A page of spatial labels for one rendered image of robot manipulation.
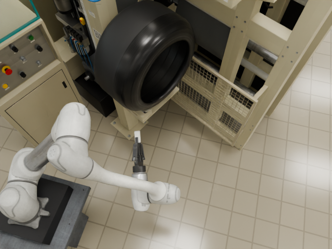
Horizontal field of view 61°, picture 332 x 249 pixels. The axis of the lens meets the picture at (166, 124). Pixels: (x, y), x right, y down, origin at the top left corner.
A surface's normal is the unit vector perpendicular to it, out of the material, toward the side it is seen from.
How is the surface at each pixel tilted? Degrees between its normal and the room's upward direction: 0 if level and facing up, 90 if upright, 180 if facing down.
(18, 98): 90
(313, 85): 0
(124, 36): 25
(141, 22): 6
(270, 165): 0
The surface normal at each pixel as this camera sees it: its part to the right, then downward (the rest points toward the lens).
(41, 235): 0.03, -0.51
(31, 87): 0.74, 0.60
